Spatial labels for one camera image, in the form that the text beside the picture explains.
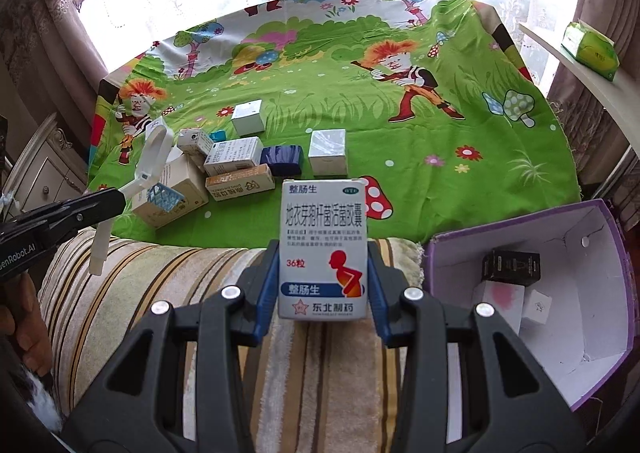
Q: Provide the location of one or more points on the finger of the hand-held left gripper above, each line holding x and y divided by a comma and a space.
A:
90, 208

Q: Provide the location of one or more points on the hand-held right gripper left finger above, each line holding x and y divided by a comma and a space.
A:
265, 303

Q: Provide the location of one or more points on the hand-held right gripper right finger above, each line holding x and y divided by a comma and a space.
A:
378, 298

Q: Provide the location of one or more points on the white plastic folding device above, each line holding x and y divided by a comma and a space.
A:
135, 185

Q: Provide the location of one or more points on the white blue medicine box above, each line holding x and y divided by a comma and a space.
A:
320, 233

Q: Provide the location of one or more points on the beige box with brown band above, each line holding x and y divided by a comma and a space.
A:
240, 184

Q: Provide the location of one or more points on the dark blue box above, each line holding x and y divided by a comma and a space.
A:
282, 160

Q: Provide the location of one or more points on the white box with blue side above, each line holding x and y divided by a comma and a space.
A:
232, 155

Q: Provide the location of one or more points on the purple cardboard box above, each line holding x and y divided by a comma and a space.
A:
575, 253

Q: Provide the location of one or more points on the person's left hand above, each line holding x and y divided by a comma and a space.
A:
32, 323

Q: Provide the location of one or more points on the white carved cabinet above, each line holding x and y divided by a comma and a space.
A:
45, 168

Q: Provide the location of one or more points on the beige striped plush cushion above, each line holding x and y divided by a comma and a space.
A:
175, 283

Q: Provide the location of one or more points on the large cream box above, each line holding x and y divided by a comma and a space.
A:
187, 183

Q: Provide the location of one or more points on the white box with pink stain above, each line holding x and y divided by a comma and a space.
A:
495, 300

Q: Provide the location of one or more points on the small white box black dot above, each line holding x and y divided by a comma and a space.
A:
192, 140

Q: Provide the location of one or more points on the silver white box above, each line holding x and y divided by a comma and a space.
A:
327, 153

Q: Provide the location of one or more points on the small plain white box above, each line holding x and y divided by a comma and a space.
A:
537, 308

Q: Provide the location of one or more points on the white cube box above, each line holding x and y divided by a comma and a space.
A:
247, 119

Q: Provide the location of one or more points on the brown patterned curtain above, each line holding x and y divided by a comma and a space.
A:
45, 18
600, 133

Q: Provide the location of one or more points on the green cartoon printed blanket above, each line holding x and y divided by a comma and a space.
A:
350, 98

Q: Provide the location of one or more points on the white curved desk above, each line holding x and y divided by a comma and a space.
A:
590, 78

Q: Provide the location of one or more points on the green tissue pack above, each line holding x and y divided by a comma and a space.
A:
590, 50

